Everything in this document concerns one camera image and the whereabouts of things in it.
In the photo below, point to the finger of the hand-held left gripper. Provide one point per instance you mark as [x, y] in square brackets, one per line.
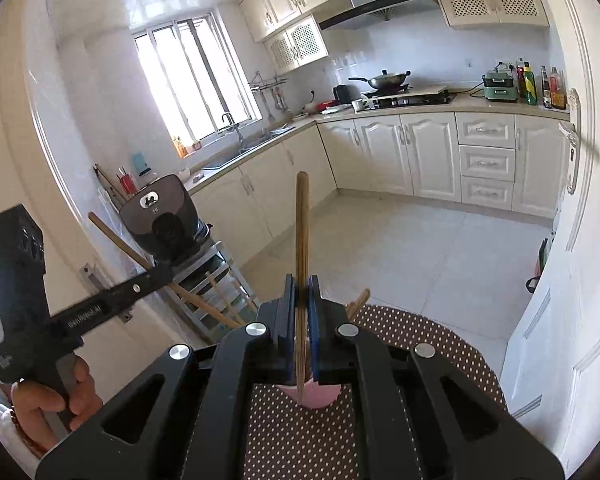
[130, 292]

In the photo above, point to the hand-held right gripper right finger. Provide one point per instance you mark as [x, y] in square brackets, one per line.
[314, 320]

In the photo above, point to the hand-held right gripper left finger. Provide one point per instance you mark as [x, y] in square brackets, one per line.
[290, 310]

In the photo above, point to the pink cup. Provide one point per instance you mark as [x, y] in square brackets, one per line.
[320, 395]

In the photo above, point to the person's left hand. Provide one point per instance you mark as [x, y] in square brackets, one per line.
[35, 405]

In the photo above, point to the metal storage rack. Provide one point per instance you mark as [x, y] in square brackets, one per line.
[230, 270]

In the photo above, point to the red utensil holder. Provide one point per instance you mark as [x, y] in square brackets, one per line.
[126, 182]

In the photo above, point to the brown dotted tablecloth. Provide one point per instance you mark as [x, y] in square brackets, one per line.
[430, 330]

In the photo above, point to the blue board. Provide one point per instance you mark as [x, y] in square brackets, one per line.
[141, 164]

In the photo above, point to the orange bottle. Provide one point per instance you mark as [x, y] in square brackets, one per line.
[180, 147]

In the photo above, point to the steel kitchen sink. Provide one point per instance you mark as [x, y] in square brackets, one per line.
[245, 147]

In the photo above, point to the sink faucet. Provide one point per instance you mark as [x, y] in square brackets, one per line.
[235, 130]

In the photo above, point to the white lower kitchen cabinets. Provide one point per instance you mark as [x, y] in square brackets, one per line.
[430, 155]

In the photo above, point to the black kettle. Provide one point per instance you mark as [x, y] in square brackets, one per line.
[341, 94]

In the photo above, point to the kitchen window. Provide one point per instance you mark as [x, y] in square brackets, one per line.
[195, 75]

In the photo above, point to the black bag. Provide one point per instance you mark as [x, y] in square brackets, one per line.
[539, 265]

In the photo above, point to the black gas stove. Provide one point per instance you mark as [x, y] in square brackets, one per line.
[410, 99]

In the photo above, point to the steel wok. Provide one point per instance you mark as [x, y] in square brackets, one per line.
[387, 80]

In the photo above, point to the small lattice door cabinet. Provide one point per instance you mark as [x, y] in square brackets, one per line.
[297, 45]

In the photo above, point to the white door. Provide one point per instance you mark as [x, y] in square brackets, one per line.
[580, 310]

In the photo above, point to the green countertop appliance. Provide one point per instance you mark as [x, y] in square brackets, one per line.
[500, 87]

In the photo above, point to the range hood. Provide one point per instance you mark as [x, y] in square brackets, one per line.
[375, 10]

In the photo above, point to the green bottle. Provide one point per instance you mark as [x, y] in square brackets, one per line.
[530, 85]

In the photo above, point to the brown sauce bottle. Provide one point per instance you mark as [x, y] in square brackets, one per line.
[557, 90]

